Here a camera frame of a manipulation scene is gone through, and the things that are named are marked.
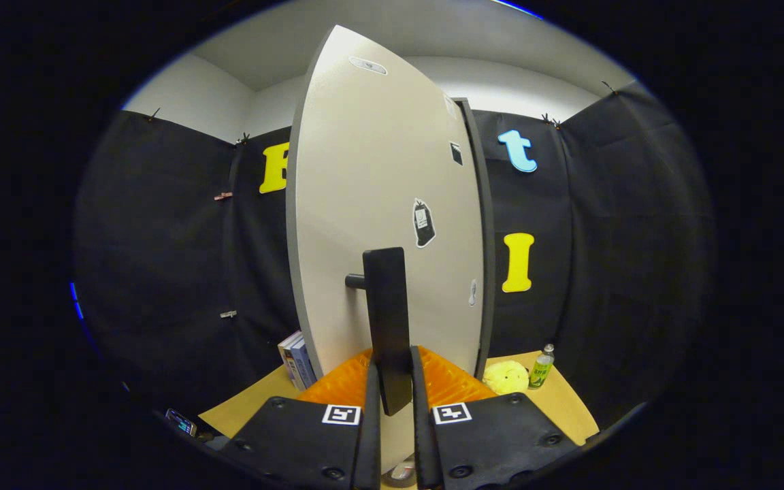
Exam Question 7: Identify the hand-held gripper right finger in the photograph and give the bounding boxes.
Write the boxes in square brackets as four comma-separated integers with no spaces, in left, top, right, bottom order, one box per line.
[410,345,581,490]

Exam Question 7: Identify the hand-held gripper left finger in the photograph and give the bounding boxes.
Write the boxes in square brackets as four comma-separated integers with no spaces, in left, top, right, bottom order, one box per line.
[220,348,383,490]

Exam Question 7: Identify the black door handle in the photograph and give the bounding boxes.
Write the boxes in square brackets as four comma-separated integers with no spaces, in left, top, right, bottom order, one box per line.
[345,247,413,417]

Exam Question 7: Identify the light blue book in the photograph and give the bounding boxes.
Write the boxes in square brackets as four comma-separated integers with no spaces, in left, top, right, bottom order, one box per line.
[291,338,318,389]

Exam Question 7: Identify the yellow plush toy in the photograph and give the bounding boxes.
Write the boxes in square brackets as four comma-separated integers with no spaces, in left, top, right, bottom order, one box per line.
[483,361,530,396]

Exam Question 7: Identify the white book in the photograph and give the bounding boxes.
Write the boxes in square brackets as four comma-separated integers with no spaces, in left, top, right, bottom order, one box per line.
[278,331,301,390]

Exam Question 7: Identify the green drink bottle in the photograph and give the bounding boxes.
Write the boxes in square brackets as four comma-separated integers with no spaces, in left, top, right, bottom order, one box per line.
[528,344,556,390]

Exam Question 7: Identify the dark handheld device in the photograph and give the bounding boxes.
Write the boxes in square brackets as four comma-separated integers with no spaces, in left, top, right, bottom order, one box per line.
[165,408,197,437]

